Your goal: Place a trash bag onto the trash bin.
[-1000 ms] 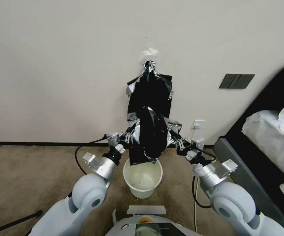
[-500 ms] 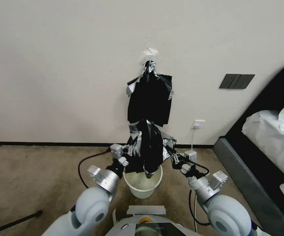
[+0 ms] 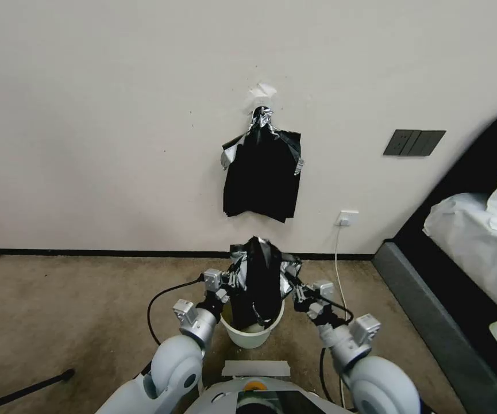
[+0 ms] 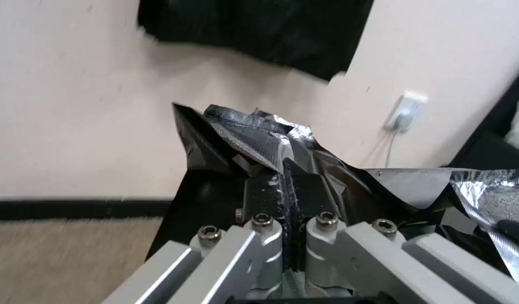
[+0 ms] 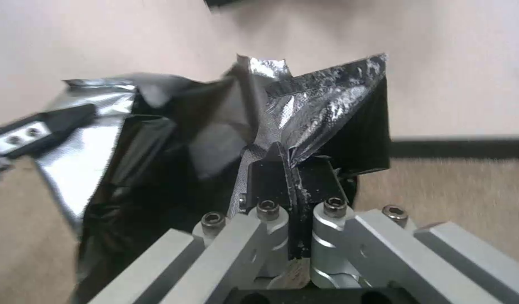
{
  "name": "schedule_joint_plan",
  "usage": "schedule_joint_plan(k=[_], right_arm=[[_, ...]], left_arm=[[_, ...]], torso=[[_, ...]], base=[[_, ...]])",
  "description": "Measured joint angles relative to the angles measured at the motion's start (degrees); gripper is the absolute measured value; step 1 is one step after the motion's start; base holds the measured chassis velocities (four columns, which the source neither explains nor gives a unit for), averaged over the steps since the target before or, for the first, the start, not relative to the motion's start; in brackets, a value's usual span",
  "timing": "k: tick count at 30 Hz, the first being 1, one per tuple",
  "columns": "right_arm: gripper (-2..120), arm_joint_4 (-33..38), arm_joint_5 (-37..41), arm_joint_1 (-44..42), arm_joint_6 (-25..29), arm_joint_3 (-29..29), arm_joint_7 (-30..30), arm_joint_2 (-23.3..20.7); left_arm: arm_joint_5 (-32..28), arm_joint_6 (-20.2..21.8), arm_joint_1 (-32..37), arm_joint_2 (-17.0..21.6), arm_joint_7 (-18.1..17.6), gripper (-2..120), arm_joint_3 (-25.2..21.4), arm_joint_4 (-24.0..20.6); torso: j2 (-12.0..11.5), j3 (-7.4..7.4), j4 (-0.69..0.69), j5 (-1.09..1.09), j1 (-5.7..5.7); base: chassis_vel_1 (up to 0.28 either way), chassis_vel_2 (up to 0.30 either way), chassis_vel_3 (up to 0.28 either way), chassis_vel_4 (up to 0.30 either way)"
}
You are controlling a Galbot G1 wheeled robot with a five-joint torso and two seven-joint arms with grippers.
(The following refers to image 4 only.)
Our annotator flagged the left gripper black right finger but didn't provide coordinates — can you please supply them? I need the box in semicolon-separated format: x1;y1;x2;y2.
283;126;519;304

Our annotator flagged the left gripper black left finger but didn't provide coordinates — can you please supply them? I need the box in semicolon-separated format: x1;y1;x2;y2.
101;104;288;304

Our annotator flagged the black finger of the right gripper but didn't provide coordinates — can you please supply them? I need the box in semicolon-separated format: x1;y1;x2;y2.
495;217;519;246

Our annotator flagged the black plastic trash bag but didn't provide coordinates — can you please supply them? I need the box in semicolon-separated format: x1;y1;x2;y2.
147;101;519;287

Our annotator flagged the black hanging fabric item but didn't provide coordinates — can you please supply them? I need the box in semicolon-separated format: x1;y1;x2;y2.
136;0;377;82

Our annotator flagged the black baseboard strip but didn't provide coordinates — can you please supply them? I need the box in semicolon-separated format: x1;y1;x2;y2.
0;197;177;223

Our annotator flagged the white power cable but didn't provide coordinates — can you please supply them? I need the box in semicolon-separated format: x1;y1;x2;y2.
370;126;402;169

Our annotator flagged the dark furniture frame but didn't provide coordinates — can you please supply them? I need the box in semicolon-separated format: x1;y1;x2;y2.
447;74;519;173

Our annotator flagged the white wall socket with plug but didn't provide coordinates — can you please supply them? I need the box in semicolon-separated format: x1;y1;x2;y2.
383;91;429;131

